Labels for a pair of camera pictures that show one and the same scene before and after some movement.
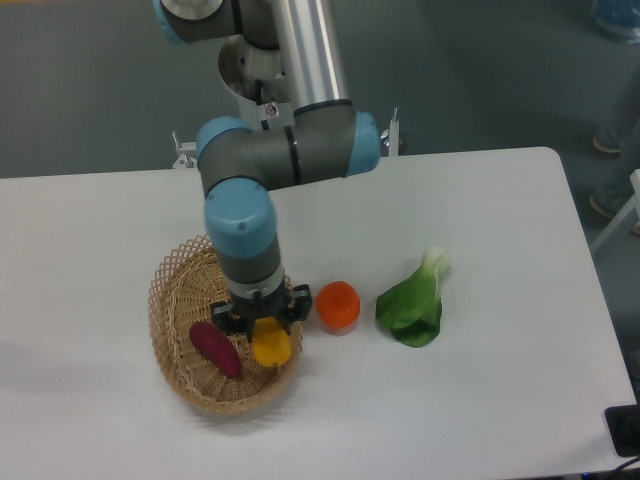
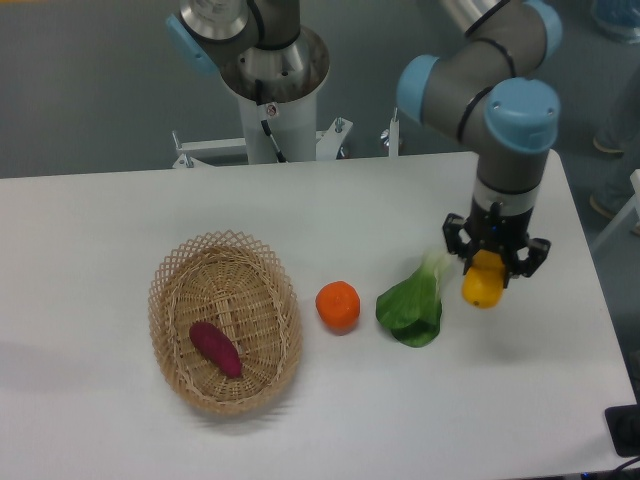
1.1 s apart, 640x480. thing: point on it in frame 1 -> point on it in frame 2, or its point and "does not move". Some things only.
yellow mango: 271,342 -> 482,283
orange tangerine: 338,307 does not move
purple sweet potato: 217,345 does not move
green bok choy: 412,309 does not move
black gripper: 239,316 -> 495,231
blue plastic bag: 618,18 does not move
